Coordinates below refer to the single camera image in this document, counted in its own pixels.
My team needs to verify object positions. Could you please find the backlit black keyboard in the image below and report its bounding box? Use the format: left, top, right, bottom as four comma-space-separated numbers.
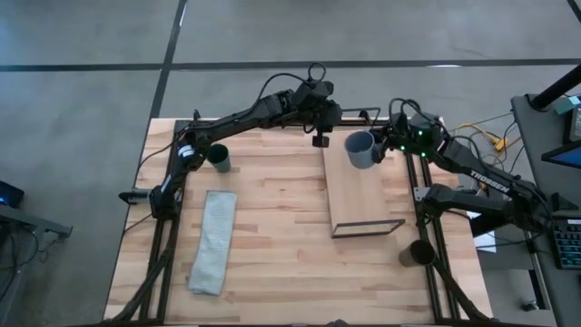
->
551, 216, 581, 271

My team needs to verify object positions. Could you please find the black desk crossbar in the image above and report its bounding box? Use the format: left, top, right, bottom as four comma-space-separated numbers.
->
469, 215, 509, 238

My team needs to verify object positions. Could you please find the yellow cable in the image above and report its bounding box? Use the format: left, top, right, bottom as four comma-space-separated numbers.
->
453, 121, 512, 154

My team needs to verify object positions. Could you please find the black triangular stand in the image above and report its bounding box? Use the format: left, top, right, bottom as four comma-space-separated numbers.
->
549, 192, 578, 213

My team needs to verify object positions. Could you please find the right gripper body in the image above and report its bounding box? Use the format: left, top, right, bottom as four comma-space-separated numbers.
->
385, 112, 444, 161

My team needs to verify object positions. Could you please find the black mount bracket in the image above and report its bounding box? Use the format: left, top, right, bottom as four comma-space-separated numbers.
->
118, 189, 152, 205

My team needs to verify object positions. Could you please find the black device blue light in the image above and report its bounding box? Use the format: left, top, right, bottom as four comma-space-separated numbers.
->
0, 180, 25, 209

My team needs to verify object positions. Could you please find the grey side desk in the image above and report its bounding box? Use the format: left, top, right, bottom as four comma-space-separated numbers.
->
510, 93, 581, 327

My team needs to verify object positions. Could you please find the white paper sheet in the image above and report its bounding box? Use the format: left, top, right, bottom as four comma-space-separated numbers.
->
471, 211, 498, 253

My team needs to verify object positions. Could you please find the dark green cup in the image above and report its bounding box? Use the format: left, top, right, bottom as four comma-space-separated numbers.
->
206, 143, 232, 173

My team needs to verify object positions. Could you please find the black cylinder cup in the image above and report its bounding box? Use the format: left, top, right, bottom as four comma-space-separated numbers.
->
398, 239, 437, 268

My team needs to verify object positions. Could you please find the grey metal stand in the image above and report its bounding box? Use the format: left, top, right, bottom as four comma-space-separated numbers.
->
0, 203, 74, 240

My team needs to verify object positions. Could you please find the grey folded towel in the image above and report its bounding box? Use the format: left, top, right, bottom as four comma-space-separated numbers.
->
188, 190, 239, 297

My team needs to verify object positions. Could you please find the blue-screen monitor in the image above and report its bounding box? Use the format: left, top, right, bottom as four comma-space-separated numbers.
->
541, 140, 581, 170

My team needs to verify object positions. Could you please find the grey mug with handle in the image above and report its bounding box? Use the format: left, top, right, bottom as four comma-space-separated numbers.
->
343, 130, 379, 171

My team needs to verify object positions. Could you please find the black aluminium rig frame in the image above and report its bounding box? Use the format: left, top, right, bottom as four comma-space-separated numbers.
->
97, 108, 491, 327

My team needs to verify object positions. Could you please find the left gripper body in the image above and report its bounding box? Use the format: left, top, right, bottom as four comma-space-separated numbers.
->
312, 97, 342, 134

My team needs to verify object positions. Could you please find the black pole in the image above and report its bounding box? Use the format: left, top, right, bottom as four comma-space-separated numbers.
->
529, 63, 581, 112

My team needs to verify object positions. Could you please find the teal box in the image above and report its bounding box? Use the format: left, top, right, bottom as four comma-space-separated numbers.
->
556, 94, 581, 115

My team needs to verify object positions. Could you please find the wooden shelf black frame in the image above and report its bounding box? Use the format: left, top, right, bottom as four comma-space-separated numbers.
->
320, 107, 407, 239

